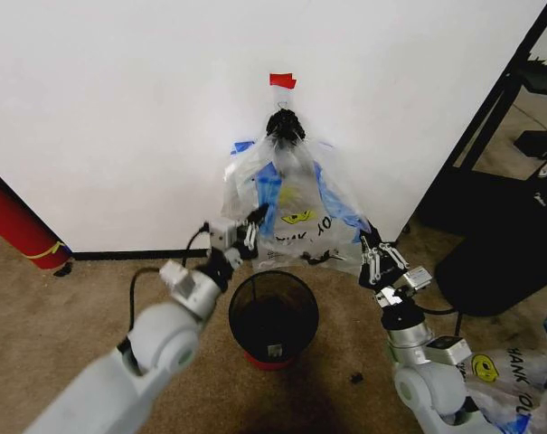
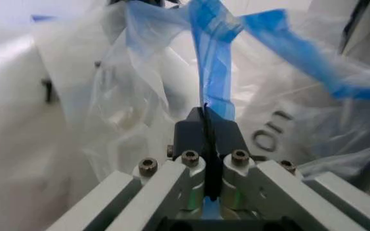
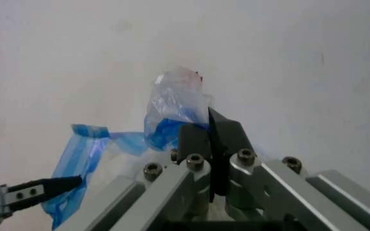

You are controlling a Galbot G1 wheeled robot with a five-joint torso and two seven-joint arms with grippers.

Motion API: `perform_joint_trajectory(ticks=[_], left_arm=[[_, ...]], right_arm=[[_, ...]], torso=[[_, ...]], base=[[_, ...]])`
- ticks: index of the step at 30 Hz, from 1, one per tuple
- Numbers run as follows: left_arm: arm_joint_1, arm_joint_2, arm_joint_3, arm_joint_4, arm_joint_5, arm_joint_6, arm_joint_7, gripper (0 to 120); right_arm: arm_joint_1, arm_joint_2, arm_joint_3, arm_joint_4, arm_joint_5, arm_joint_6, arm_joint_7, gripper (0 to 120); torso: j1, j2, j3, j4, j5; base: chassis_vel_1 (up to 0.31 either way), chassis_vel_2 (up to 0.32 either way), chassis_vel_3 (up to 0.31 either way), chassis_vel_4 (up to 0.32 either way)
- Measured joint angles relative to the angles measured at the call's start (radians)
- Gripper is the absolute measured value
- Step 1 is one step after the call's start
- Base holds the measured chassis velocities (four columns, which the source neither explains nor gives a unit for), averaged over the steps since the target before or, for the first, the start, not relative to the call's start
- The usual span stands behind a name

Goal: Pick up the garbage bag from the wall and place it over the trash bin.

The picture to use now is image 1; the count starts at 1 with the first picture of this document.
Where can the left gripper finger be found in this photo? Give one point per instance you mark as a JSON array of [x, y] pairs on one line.
[[250, 237], [257, 214]]

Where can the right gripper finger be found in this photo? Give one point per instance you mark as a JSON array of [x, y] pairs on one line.
[[396, 256], [369, 253]]

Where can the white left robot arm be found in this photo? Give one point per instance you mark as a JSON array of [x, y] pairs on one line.
[[151, 348]]

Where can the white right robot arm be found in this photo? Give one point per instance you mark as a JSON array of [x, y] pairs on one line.
[[429, 375]]

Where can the clear printed garbage bag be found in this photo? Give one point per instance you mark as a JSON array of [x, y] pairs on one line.
[[295, 203]]

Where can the black mesh trash bin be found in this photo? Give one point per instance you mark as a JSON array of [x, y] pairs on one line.
[[273, 312]]

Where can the black knotted bag bundle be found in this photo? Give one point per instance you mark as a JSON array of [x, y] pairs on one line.
[[284, 124]]

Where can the clear printed plastic bag pile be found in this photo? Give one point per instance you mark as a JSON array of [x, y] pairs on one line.
[[517, 384]]

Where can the small black debris piece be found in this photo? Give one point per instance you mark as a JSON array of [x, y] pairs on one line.
[[356, 377]]

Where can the black baseboard strip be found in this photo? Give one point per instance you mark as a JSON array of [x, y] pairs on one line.
[[133, 254]]

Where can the red tape piece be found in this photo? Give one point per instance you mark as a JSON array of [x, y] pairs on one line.
[[282, 80]]

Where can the yellow tie band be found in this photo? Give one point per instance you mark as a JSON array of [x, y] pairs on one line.
[[50, 249]]

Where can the black flat box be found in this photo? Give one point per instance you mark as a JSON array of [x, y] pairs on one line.
[[537, 142]]

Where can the red rolled mat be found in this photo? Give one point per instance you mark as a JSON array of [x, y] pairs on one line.
[[15, 217]]

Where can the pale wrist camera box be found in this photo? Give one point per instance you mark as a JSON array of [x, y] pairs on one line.
[[417, 276], [222, 233]]

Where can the black metal rack frame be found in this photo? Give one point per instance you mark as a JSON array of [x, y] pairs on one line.
[[481, 122]]

